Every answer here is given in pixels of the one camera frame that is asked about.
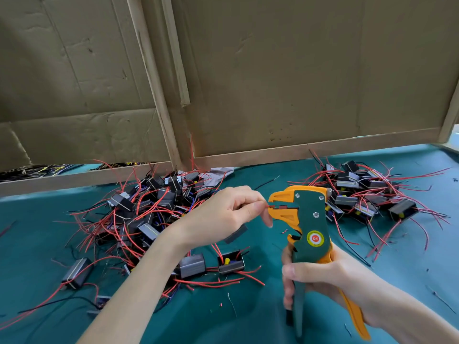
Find person's right hand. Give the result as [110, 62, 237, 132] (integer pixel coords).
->
[281, 243, 383, 321]

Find person's left hand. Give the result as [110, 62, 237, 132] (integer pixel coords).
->
[165, 185, 274, 252]

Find transformer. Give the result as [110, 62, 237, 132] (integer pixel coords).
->
[222, 200, 272, 245]

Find pile of wired transformers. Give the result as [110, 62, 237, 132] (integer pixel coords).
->
[0, 157, 266, 320]
[287, 148, 453, 266]

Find orange green wire strippers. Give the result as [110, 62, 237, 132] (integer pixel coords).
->
[268, 184, 372, 341]

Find person's left forearm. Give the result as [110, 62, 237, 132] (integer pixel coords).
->
[77, 233, 195, 344]

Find person's right forearm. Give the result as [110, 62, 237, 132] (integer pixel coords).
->
[362, 281, 459, 344]

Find thin wooden strip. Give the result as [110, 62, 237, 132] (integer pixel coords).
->
[161, 0, 191, 107]

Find smooth brown cardboard panel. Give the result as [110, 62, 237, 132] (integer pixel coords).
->
[172, 0, 459, 158]

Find creased brown cardboard panel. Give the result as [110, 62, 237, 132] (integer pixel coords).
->
[0, 0, 173, 171]

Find long wooden bottom rail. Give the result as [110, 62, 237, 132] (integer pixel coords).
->
[194, 127, 442, 171]

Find short wooden bottom rail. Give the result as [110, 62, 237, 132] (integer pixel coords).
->
[0, 164, 175, 196]

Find wide wooden post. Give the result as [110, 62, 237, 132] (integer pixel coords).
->
[127, 0, 184, 169]

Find heap of black cables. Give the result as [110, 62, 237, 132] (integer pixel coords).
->
[0, 162, 144, 181]

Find wooden corner post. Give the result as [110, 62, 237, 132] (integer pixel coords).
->
[437, 82, 459, 144]

